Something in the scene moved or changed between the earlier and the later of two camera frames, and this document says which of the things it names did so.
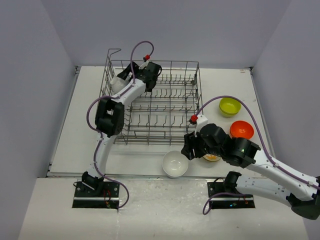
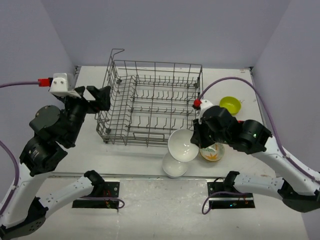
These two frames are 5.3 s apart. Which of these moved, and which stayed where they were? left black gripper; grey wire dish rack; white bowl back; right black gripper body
Moved: white bowl back; right black gripper body; left black gripper
Stayed: grey wire dish rack
